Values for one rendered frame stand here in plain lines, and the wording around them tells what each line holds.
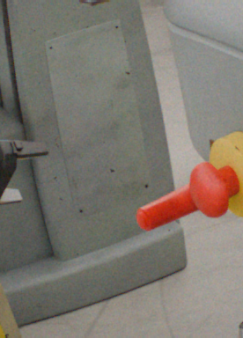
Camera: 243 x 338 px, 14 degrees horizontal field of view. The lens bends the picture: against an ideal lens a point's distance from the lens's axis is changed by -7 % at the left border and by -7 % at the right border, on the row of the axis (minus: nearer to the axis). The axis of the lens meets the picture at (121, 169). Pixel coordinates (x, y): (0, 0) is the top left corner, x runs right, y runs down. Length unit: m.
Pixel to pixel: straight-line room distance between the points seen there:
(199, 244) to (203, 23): 3.43
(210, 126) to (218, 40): 0.09
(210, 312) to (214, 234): 0.62
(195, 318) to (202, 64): 2.92
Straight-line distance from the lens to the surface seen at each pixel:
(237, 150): 0.70
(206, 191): 0.69
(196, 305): 3.70
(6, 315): 2.79
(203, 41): 0.72
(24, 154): 1.48
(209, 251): 4.05
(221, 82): 0.72
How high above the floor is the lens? 2.09
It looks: 26 degrees down
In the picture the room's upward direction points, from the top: 11 degrees counter-clockwise
